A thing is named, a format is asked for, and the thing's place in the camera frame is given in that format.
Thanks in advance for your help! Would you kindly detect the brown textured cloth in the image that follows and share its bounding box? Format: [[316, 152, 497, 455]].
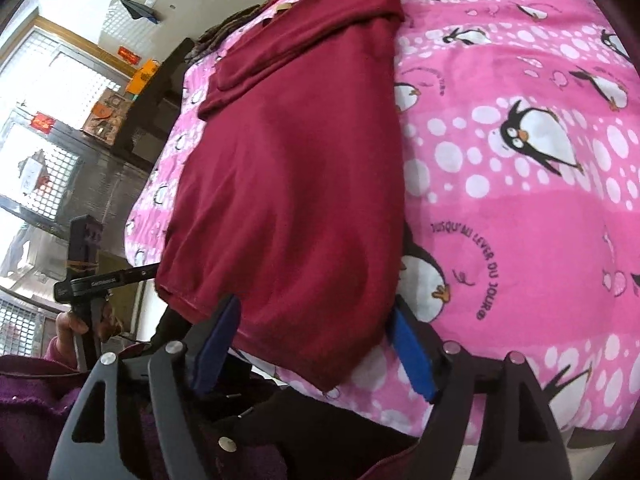
[[187, 5, 266, 63]]

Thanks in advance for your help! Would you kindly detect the pink penguin printed blanket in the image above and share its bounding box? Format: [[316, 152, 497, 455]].
[[124, 0, 640, 436]]

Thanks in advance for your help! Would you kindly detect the maroon sweater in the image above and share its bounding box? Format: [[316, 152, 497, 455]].
[[155, 0, 408, 393]]

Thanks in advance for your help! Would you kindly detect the person's left forearm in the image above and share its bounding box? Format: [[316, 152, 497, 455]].
[[0, 337, 93, 411]]

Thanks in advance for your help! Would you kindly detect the brown cluttered box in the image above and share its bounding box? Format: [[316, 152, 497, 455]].
[[82, 90, 128, 141]]

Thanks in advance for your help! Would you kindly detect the black garment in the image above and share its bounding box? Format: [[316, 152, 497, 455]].
[[155, 305, 418, 480]]

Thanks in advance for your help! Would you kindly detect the window with metal grille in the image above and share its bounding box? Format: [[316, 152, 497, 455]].
[[0, 15, 151, 361]]

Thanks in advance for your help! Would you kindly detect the orange box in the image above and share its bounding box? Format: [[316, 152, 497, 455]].
[[125, 60, 161, 96]]

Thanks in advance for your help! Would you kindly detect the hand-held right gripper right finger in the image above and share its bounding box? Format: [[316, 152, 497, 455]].
[[385, 307, 573, 480]]

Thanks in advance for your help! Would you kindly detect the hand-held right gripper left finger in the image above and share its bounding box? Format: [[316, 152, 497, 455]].
[[47, 294, 242, 480]]

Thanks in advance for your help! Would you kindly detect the person's left hand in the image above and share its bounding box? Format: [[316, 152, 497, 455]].
[[54, 304, 126, 359]]

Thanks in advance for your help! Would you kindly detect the purple fleece jacket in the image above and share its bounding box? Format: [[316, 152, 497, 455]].
[[0, 355, 416, 480]]

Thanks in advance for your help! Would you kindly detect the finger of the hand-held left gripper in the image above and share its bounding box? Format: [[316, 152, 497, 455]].
[[120, 265, 162, 285]]

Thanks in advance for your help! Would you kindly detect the dark wooden stand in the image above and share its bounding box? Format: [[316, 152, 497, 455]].
[[112, 37, 196, 171]]

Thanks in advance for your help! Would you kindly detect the dark wall-hung item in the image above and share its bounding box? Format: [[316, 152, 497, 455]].
[[117, 0, 163, 26]]

